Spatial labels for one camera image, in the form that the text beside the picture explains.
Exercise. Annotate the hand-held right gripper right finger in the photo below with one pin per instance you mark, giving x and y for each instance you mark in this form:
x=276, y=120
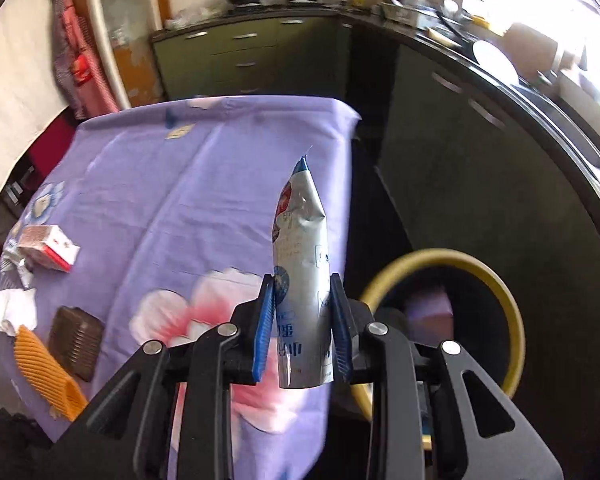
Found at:
x=342, y=340

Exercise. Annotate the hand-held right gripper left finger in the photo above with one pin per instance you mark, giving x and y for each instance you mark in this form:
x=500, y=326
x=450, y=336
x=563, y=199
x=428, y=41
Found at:
x=265, y=330

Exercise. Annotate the silver blue pouch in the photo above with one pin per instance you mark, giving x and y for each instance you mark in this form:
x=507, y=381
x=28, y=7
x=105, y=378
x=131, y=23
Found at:
x=300, y=260

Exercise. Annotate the purple box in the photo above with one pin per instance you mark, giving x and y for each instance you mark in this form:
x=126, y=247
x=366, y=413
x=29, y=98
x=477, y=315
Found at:
x=430, y=310

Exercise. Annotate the black bin with yellow rim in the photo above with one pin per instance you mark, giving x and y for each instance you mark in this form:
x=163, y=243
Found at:
x=470, y=320

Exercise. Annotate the purple floral tablecloth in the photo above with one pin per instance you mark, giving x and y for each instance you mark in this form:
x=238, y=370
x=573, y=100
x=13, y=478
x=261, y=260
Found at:
x=180, y=200

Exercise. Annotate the brown ridged plastic tray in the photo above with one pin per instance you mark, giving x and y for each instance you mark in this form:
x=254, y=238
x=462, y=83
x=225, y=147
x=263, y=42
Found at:
x=75, y=340

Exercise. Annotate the orange mesh sponge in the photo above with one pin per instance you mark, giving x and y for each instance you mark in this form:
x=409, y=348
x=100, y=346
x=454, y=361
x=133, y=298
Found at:
x=45, y=375

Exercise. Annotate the red white carton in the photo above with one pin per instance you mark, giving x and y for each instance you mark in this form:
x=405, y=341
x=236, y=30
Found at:
x=55, y=250

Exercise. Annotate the crumpled silver wrapper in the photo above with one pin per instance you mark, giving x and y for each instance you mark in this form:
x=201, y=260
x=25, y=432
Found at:
x=22, y=272

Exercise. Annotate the white paper tissue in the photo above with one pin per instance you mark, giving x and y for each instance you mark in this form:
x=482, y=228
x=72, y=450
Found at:
x=15, y=307

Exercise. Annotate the wooden chair with red cushion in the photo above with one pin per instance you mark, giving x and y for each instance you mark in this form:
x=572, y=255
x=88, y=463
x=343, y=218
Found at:
x=50, y=140

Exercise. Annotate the red checked apron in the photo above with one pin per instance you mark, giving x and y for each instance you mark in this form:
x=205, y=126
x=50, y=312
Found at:
x=82, y=70

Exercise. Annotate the white plate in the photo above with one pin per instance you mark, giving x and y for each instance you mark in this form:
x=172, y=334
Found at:
x=495, y=60

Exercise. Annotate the clear plastic bag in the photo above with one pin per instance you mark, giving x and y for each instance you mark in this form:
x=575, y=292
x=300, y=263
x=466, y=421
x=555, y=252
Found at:
x=190, y=17

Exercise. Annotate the gas stove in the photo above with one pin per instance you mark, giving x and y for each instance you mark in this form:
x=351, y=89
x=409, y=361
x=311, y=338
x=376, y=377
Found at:
x=275, y=7

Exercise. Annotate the white dish rack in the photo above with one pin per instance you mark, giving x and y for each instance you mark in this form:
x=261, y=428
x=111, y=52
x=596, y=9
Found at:
x=400, y=10

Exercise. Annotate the purple checked apron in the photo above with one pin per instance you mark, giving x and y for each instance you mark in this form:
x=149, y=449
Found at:
x=61, y=60

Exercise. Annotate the silver framed sliding door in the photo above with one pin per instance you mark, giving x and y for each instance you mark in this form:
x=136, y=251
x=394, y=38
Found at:
x=97, y=35

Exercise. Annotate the white hanging cloth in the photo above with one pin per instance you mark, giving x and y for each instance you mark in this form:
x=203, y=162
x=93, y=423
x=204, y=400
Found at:
x=15, y=85

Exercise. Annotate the wooden cutting board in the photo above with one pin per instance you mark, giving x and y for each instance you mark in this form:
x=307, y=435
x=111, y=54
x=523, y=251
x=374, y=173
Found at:
x=525, y=40

